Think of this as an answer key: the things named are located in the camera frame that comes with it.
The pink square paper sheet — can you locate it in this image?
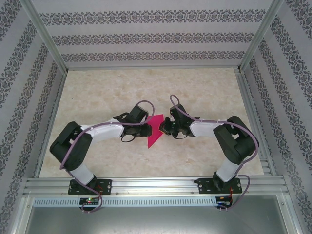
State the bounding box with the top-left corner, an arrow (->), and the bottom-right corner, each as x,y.
146,114 -> 164,149

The grey metal tray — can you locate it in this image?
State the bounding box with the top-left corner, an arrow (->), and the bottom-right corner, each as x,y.
14,196 -> 302,234

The aluminium mounting rail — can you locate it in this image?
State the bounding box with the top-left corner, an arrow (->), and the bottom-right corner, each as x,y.
23,176 -> 290,197

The aluminium back frame bar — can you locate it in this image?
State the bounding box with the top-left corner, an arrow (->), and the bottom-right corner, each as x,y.
65,64 -> 241,71

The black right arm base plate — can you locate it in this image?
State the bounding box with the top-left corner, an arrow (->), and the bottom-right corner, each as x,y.
197,177 -> 243,195

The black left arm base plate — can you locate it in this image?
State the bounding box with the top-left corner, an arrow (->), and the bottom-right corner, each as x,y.
68,179 -> 113,195

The slotted grey cable duct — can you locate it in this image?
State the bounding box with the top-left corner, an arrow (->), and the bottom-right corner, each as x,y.
33,196 -> 217,207

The aluminium right corner post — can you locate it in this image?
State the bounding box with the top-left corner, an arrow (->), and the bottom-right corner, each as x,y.
237,0 -> 285,73

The aluminium corner post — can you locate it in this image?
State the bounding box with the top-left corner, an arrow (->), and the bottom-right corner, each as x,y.
20,0 -> 68,73
237,0 -> 285,73

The aluminium left corner post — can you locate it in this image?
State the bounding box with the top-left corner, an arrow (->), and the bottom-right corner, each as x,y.
20,0 -> 68,73

